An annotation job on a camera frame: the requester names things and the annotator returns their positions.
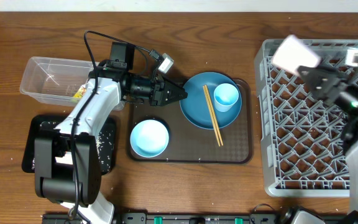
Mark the wooden chopstick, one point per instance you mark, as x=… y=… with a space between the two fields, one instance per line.
x=217 y=125
x=211 y=113

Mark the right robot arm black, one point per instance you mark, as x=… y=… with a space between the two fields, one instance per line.
x=349 y=136

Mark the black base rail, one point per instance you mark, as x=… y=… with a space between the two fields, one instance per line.
x=261 y=217

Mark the black waste tray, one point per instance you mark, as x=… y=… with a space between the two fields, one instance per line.
x=107 y=143

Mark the light blue cup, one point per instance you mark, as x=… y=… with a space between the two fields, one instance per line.
x=225 y=97

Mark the yellow snack wrapper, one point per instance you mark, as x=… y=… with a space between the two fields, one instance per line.
x=80 y=92

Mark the clear plastic bin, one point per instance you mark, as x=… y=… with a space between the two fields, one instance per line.
x=54 y=81

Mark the light blue bowl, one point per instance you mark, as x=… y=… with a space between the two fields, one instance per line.
x=149 y=138

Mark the dark blue plate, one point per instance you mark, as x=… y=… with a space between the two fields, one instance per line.
x=194 y=107

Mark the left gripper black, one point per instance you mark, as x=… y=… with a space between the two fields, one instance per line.
x=160 y=91

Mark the grey dishwasher rack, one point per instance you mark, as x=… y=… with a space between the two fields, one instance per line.
x=302 y=152

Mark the wooden chopstick right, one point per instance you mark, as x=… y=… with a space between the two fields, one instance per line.
x=217 y=125

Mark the pink cup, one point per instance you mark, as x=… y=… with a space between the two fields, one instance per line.
x=293 y=53

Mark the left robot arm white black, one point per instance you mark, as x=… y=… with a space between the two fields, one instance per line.
x=67 y=168

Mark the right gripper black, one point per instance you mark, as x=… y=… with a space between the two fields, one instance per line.
x=330 y=90

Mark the white rice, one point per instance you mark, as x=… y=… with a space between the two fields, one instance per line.
x=102 y=146

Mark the brown serving tray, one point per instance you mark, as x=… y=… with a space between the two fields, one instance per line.
x=191 y=144

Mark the wooden chopstick left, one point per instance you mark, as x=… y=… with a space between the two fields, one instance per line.
x=211 y=113

